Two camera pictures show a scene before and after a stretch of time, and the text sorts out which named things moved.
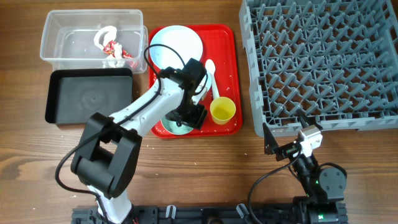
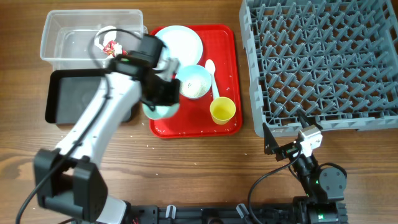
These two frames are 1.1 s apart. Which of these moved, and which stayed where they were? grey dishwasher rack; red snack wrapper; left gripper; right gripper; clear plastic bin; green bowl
Moved: green bowl; left gripper
Stayed: grey dishwasher rack; red snack wrapper; right gripper; clear plastic bin
